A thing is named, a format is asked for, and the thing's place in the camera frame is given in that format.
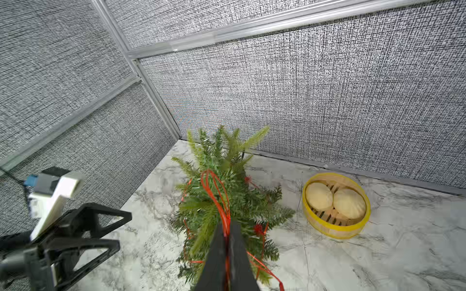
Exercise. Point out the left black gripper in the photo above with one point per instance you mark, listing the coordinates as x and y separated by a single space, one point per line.
55 262

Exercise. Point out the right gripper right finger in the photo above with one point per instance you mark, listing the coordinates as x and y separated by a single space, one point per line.
240 272

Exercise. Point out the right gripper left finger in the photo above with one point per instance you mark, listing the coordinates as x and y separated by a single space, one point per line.
214 274

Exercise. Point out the red string lights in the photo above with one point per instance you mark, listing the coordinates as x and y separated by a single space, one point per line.
211 198

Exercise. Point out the small green christmas tree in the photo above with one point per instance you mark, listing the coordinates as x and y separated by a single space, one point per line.
223 152

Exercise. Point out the left steamed bun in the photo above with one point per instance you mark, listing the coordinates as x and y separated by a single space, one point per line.
319 196

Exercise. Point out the steamed bun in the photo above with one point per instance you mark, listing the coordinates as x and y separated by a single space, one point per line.
319 196
349 203

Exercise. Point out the yellow bamboo steamer basket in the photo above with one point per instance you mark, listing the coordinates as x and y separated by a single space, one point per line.
330 222

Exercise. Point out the right steamed bun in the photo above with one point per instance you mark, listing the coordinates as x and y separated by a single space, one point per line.
349 203

